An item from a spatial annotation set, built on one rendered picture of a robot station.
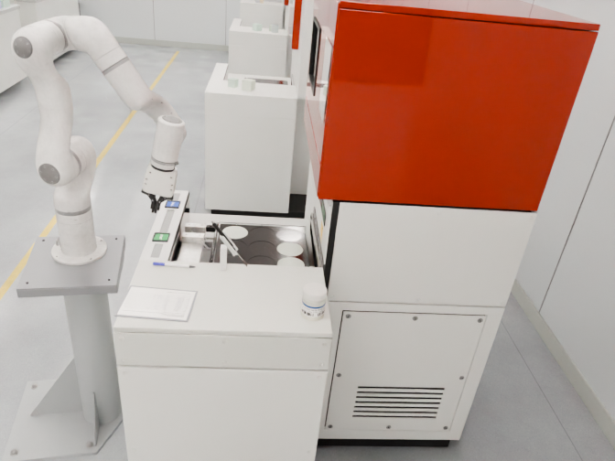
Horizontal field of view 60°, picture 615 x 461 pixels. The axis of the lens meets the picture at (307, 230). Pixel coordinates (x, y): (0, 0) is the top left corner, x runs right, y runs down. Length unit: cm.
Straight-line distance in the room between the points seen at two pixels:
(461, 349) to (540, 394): 98
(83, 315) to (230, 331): 81
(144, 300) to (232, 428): 51
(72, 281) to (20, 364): 110
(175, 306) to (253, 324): 24
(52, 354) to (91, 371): 66
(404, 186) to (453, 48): 44
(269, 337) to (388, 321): 60
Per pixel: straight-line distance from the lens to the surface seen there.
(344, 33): 155
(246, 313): 161
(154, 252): 191
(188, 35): 988
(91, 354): 234
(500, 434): 282
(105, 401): 253
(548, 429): 295
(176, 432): 187
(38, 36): 175
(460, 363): 225
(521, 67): 171
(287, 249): 204
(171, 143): 172
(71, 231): 202
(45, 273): 205
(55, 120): 185
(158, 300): 166
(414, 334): 209
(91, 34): 171
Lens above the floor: 197
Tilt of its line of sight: 30 degrees down
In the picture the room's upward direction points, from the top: 6 degrees clockwise
